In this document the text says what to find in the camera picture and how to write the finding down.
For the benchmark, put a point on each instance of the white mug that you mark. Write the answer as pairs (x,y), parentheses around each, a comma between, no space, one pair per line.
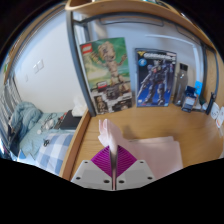
(214,111)

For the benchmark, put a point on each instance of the bed with checked sheet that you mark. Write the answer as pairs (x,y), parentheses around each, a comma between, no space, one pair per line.
(50,146)

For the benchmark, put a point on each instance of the green toy figure box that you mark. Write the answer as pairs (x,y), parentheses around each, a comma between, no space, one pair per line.
(108,73)

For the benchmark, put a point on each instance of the small blue box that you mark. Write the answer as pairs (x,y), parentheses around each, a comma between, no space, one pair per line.
(188,100)

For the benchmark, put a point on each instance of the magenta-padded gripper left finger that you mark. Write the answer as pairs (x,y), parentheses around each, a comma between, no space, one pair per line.
(90,173)

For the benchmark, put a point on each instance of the pale pink towel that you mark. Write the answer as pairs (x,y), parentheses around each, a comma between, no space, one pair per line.
(153,153)

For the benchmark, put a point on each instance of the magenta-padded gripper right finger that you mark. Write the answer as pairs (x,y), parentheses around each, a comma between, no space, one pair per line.
(136,173)

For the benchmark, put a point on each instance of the black laptop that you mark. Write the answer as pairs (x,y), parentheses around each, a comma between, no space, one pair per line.
(70,121)

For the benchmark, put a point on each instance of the white tissue pack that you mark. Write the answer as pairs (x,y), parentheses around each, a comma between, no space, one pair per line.
(79,108)

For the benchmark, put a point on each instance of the wooden shelf unit grey frame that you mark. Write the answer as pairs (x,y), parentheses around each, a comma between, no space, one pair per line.
(78,60)

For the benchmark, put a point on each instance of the black slim bottle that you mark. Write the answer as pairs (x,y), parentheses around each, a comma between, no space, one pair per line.
(210,104)

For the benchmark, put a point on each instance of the white wall socket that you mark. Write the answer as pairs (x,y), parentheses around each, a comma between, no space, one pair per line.
(38,66)

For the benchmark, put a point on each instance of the blue robot model box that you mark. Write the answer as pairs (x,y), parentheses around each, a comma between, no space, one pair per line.
(155,78)

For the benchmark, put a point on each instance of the light blue duvet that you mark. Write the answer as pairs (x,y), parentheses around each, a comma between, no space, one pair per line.
(25,120)

